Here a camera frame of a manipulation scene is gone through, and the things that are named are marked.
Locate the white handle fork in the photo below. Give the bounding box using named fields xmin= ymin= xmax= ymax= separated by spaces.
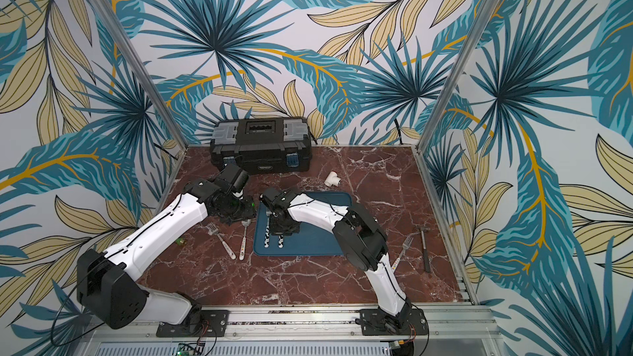
xmin=392 ymin=234 xmax=414 ymax=271
xmin=207 ymin=223 xmax=237 ymax=260

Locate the colourful white handle spoon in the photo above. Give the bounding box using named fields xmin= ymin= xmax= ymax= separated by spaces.
xmin=239 ymin=219 xmax=252 ymax=260

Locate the cow pattern handle fork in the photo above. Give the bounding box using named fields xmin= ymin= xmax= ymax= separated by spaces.
xmin=264 ymin=210 xmax=271 ymax=248

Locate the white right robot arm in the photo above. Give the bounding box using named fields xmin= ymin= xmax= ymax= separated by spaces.
xmin=260 ymin=188 xmax=411 ymax=320

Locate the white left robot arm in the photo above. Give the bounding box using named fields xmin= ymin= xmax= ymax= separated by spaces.
xmin=77 ymin=164 xmax=256 ymax=334

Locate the teal plastic tray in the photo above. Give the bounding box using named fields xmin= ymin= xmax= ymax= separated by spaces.
xmin=253 ymin=203 xmax=342 ymax=257

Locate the black plastic toolbox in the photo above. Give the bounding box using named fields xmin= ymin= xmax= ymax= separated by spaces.
xmin=209 ymin=117 xmax=313 ymax=175

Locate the white PVC tee fitting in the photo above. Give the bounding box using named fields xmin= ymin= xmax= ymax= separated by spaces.
xmin=324 ymin=171 xmax=341 ymax=187

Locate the black hammer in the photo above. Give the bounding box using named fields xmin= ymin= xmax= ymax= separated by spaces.
xmin=415 ymin=226 xmax=432 ymax=274

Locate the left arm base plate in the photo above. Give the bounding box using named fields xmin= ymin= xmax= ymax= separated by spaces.
xmin=156 ymin=309 xmax=229 ymax=338

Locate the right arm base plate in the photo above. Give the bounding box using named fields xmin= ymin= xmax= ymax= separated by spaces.
xmin=354 ymin=308 xmax=429 ymax=337

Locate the aluminium front rail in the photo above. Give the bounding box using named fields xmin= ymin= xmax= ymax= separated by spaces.
xmin=71 ymin=303 xmax=509 ymax=355

